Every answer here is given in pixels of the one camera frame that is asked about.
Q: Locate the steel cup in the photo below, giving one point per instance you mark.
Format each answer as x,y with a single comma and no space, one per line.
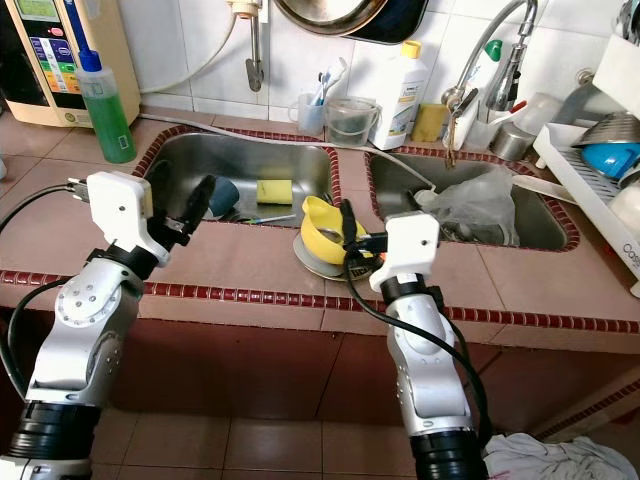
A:
512,142

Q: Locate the grey cloth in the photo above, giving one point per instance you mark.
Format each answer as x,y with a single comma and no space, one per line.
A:
540,460

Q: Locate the small white toothbrush cup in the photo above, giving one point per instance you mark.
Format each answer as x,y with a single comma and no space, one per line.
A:
308,115

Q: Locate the steel sink basin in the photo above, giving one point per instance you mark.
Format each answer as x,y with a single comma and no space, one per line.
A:
400,185
260,160

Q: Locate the clear plastic bag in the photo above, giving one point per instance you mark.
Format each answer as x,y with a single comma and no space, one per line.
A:
475,205

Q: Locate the plain yellow sponge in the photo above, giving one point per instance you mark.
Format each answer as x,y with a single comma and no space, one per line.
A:
430,122

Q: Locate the beige water purifier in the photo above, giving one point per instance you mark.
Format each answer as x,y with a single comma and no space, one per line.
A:
60,60

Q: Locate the white chopstick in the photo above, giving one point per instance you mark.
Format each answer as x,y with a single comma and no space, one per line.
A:
270,218

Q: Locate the red brown cabinet door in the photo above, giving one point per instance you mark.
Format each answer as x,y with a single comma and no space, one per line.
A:
230,370
350,375
550,385

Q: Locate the blue grey mug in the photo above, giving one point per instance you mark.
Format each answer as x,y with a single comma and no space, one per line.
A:
226,193

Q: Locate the white bottle yellow cap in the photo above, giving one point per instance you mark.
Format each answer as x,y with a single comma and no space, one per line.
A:
400,100

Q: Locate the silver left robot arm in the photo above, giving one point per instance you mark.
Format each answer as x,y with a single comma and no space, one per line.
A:
75,340

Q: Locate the blue bowl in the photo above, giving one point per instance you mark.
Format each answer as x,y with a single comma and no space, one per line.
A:
610,158

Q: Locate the clear plastic cup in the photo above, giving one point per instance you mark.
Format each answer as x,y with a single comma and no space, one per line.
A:
350,120

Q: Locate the chrome faucet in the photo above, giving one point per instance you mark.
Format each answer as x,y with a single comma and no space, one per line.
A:
500,70

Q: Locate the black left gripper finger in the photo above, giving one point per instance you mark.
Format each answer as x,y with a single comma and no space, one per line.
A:
157,185
195,205

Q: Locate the white dish rack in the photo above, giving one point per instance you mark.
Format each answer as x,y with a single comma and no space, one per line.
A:
580,175

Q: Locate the white box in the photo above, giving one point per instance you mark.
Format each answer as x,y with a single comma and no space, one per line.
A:
620,70

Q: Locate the toothbrush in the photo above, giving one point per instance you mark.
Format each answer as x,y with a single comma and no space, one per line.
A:
325,80

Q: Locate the hanging metal utensil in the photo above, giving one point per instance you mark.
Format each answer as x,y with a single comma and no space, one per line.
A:
253,50

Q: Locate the white tube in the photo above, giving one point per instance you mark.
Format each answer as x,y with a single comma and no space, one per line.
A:
200,60

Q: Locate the shallow steel bowl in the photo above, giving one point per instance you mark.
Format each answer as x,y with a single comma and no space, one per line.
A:
310,268

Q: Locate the green dish soap bottle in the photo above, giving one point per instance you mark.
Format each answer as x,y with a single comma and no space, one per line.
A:
105,100

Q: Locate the large steel mixing bowl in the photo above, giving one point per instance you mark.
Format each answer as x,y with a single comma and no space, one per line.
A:
605,128

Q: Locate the hanging dark pan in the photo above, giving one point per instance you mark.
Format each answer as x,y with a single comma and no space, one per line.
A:
350,15

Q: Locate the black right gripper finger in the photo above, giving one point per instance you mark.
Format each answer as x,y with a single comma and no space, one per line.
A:
347,225
410,200

